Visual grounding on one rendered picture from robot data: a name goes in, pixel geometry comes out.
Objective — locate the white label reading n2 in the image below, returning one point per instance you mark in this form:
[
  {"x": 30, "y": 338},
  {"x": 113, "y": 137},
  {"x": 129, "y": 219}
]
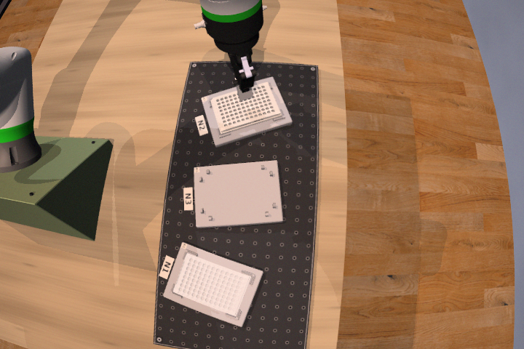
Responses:
[{"x": 201, "y": 125}]

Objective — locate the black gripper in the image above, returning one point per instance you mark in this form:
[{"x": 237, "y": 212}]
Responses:
[{"x": 240, "y": 56}]

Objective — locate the cream label with n3 text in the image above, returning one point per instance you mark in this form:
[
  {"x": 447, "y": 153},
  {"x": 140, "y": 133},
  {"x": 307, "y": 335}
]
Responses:
[{"x": 188, "y": 199}]

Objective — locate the cream label reading n1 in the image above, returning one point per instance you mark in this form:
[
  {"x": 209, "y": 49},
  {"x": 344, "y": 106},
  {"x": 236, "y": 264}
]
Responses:
[{"x": 165, "y": 271}]

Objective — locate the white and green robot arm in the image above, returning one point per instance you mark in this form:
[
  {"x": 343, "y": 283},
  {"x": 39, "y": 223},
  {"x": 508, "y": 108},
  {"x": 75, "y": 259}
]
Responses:
[{"x": 228, "y": 21}]

